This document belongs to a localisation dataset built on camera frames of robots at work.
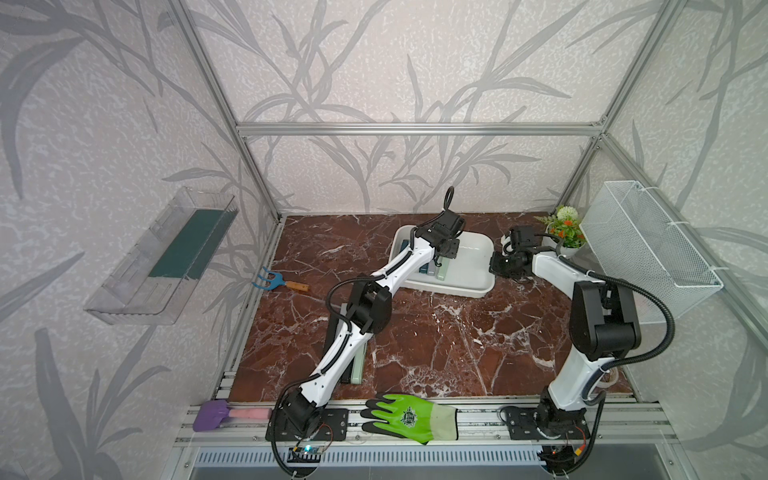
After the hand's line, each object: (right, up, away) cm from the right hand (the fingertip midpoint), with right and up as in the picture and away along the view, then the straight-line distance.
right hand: (489, 265), depth 98 cm
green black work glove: (-26, -37, -25) cm, 51 cm away
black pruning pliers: (-44, -28, -20) cm, 56 cm away
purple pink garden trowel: (-78, -37, -22) cm, 89 cm away
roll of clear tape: (+28, -29, -19) cm, 45 cm away
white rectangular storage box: (-6, -3, +4) cm, 8 cm away
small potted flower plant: (+23, +14, -4) cm, 27 cm away
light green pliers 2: (-41, -26, -18) cm, 52 cm away
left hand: (-13, +6, +3) cm, 15 cm away
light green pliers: (-16, -2, +3) cm, 16 cm away
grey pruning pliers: (-19, -1, +3) cm, 19 cm away
